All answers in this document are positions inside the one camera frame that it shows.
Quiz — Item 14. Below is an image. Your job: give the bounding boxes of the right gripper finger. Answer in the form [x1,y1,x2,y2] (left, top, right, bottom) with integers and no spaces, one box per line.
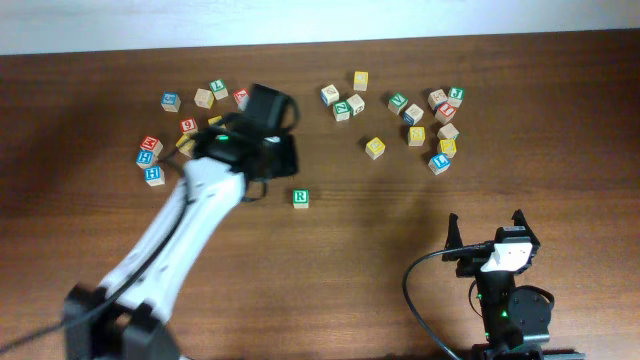
[512,209,530,231]
[445,213,463,250]

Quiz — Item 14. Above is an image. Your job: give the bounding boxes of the yellow S letter block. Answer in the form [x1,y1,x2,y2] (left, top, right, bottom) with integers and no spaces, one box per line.
[208,116,222,126]
[407,126,426,147]

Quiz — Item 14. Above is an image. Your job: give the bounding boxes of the green R letter block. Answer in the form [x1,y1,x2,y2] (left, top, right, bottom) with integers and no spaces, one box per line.
[292,189,310,209]

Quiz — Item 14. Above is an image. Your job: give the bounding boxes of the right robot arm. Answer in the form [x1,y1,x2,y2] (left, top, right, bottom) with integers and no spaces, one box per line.
[442,210,586,360]

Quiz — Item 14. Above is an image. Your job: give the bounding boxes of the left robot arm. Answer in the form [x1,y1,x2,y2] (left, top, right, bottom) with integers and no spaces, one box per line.
[63,84,300,360]

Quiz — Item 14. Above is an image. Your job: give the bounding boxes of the red A letter block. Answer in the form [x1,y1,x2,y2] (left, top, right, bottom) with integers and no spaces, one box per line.
[233,88,249,111]

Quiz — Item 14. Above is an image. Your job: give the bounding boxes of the green L letter block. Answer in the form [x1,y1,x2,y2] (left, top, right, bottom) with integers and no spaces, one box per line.
[209,79,229,100]

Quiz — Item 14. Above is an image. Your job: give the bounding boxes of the plain wooden block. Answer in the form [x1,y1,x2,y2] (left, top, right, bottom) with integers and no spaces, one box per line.
[194,88,215,109]
[437,123,459,140]

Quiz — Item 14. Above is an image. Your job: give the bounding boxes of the yellow block far left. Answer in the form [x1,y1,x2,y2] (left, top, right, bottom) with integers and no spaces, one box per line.
[176,134,196,157]

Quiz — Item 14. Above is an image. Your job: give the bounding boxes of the red 6 number block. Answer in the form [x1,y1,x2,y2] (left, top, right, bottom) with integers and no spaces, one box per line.
[180,118,198,135]

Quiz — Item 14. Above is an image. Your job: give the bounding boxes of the blue L letter block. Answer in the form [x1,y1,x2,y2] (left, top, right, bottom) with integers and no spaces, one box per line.
[428,154,451,175]

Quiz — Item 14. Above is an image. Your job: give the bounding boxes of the blue-sided Q wooden block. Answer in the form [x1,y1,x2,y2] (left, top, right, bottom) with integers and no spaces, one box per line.
[321,84,340,106]

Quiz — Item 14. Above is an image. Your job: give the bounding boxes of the green Z letter block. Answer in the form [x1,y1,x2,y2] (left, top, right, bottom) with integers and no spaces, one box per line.
[333,101,351,122]

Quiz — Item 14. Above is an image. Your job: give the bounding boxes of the yellow E letter block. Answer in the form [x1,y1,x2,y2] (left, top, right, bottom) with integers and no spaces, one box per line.
[437,139,457,159]

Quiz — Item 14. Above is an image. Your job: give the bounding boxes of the blue S letter block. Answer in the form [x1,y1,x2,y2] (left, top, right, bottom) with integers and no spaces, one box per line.
[161,92,181,113]

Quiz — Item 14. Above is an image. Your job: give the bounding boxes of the wooden block beside Z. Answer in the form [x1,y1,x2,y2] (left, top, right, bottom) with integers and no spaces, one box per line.
[347,94,365,116]

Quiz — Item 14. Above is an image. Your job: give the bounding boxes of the plain wooden block right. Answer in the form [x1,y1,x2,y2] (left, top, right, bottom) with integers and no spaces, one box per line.
[437,123,459,140]

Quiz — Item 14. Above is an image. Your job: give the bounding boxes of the red M letter block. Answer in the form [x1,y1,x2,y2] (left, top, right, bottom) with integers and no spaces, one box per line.
[140,136,163,157]

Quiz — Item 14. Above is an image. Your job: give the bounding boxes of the blue H letter block lower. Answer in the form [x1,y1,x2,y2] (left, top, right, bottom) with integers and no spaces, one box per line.
[144,166,165,186]

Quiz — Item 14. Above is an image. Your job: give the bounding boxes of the blue h letter block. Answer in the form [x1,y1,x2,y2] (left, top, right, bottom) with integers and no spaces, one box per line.
[144,166,165,186]
[136,149,157,169]

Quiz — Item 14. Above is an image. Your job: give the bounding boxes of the blue H letter block upper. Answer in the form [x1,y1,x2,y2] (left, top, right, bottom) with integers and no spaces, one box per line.
[136,149,157,169]

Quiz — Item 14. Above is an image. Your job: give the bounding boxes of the yellow block centre right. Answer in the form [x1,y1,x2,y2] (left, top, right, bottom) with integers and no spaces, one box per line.
[365,137,386,160]

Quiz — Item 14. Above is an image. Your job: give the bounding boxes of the yellow block top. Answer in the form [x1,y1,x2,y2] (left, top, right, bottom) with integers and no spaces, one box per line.
[353,71,369,91]

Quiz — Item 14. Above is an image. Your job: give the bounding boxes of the red I letter block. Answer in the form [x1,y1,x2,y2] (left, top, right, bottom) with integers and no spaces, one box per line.
[435,102,457,125]

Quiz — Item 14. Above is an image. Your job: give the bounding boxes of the green J letter block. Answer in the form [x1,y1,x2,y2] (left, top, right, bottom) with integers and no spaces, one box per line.
[447,87,465,108]

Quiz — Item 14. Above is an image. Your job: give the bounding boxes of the wooden K letter block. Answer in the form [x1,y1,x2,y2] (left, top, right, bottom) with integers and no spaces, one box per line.
[428,89,448,111]

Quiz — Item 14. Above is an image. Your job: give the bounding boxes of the green V letter block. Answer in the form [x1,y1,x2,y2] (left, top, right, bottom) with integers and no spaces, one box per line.
[388,93,408,115]

